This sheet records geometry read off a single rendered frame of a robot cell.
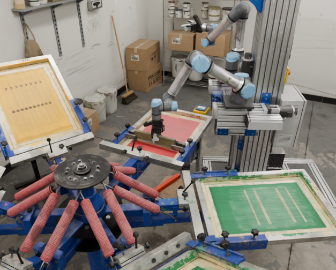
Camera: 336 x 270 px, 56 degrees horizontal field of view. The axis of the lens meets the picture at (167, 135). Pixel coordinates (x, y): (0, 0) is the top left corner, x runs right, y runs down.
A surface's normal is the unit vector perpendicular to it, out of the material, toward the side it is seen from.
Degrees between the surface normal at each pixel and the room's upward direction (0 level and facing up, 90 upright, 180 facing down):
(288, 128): 90
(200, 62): 86
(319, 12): 90
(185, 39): 88
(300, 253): 0
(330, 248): 0
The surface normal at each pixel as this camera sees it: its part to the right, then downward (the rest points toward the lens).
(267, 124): -0.04, 0.52
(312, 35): -0.42, 0.47
